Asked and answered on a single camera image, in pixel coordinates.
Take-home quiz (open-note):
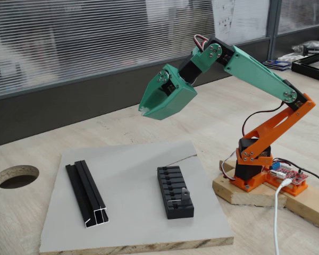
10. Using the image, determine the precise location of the small grey metal bracket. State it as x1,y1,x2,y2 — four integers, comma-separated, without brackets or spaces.
167,187,190,206

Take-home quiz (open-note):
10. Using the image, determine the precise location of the black slotted holder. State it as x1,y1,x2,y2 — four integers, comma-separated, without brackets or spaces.
156,166,195,220

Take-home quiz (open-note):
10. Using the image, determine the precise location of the grey faced wooden board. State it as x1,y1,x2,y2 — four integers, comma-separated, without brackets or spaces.
38,140,234,253

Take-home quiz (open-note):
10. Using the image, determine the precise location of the white paper poster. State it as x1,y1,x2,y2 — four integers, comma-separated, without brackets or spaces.
212,0,271,49

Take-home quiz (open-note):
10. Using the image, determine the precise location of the stack of blue cards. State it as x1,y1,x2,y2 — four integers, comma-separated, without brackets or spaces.
262,60,292,71

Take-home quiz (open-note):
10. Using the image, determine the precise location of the white plastic bag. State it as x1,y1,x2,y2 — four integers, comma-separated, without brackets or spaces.
278,52,304,63

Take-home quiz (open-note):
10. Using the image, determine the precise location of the black aluminium profile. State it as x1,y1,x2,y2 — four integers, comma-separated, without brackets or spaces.
65,160,110,229

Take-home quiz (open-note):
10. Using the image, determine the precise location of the thick wooden base block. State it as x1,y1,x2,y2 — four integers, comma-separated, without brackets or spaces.
212,159,288,208

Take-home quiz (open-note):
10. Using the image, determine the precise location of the clear bag with black part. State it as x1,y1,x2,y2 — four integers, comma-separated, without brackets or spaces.
291,40,319,57

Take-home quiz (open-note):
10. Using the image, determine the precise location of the red controller board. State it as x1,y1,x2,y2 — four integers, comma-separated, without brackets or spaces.
265,158,308,185

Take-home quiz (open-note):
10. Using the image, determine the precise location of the long wooden plank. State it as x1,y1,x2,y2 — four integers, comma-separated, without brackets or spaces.
281,183,319,232

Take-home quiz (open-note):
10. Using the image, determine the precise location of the wrist servo wire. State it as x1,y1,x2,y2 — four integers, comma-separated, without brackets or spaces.
193,35,210,52

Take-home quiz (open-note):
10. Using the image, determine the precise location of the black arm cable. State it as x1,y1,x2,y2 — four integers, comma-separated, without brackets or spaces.
241,102,284,144

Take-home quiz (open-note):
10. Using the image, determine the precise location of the base servo wire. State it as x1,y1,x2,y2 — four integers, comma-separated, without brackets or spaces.
219,151,237,183

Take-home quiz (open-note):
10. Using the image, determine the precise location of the grey window frame post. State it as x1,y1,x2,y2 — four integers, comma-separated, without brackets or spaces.
267,0,282,61

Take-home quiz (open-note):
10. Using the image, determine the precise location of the black rectangular frame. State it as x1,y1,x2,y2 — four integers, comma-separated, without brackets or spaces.
291,50,319,84

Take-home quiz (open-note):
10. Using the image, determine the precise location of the white USB cable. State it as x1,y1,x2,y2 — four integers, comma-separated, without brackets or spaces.
273,178,292,255

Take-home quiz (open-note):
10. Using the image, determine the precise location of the black power cable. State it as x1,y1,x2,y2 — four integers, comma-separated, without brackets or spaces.
299,167,319,186

